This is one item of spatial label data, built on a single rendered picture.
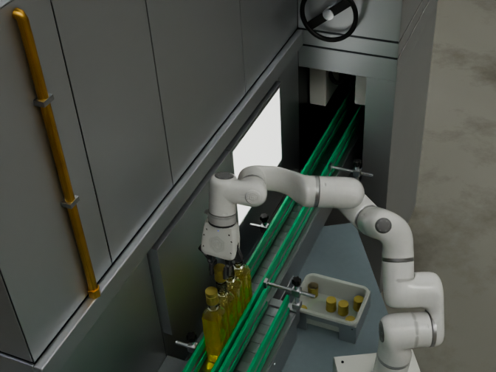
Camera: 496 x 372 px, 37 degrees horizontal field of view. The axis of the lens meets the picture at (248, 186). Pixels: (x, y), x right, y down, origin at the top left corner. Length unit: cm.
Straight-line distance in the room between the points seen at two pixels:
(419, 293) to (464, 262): 184
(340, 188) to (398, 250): 23
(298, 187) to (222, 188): 20
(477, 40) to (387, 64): 308
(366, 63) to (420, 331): 110
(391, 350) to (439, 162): 252
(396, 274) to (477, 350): 152
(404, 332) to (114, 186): 85
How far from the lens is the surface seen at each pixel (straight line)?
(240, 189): 194
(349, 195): 199
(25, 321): 163
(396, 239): 201
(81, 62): 159
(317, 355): 245
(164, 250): 204
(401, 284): 204
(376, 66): 278
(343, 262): 274
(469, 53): 563
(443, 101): 505
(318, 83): 304
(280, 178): 204
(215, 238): 203
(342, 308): 251
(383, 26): 270
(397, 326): 206
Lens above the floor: 267
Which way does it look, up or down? 39 degrees down
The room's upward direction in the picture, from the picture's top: 4 degrees counter-clockwise
